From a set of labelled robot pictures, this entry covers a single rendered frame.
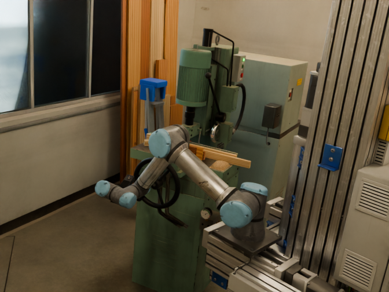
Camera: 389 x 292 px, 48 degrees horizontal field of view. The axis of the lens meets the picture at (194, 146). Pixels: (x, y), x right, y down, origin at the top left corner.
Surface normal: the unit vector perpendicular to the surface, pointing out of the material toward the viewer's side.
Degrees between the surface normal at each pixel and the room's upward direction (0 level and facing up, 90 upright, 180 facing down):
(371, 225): 90
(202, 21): 90
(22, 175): 90
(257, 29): 90
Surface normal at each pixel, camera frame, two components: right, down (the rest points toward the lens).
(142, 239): -0.43, 0.24
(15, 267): 0.10, -0.95
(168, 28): 0.88, 0.17
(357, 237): -0.69, 0.15
